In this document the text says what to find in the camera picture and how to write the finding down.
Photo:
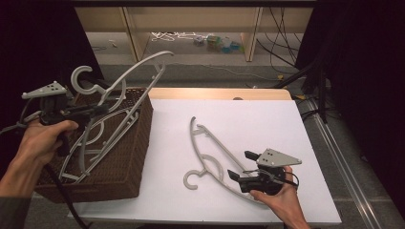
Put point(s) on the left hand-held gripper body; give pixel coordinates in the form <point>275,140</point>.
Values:
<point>47,90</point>

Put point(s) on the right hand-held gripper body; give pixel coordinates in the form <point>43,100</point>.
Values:
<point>277,158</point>

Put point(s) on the grey plastic clothes hanger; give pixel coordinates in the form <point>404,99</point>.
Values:
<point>186,180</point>
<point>103,129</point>
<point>73,79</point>

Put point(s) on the brown wicker basket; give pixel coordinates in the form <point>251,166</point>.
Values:
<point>127,165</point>

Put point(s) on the person's right hand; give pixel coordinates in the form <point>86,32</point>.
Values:
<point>286,200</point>

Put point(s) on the person's left hand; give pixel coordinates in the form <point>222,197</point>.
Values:
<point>38,143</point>

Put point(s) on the white table cover sheet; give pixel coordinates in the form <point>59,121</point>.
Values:
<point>270,127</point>

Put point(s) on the black curtain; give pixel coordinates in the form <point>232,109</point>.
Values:
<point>31,47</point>
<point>366,63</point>

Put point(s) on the small colourful floor clutter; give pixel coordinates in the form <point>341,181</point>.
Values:
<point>216,43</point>

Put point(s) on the beige wooden shelf unit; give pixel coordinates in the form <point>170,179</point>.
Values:
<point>191,19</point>

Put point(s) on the metal floor rail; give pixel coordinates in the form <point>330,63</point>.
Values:
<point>345,168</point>

